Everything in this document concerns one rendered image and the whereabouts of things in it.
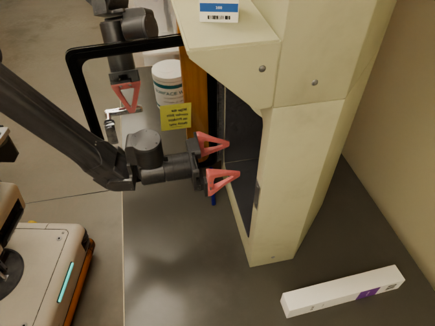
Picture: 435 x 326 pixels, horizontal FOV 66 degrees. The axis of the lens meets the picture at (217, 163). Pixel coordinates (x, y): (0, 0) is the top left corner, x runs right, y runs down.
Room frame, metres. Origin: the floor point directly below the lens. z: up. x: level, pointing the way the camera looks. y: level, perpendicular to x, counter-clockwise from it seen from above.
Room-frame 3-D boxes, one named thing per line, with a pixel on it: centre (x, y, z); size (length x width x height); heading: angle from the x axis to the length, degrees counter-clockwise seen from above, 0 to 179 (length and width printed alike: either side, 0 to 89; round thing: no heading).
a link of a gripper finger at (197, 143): (0.55, 0.02, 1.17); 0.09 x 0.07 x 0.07; 102
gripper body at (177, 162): (0.50, 0.08, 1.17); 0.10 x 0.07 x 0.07; 12
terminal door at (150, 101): (0.64, 0.15, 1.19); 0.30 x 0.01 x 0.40; 107
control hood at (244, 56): (0.53, 0.01, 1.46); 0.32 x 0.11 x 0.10; 12
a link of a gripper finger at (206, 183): (0.48, 0.00, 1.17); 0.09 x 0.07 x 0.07; 102
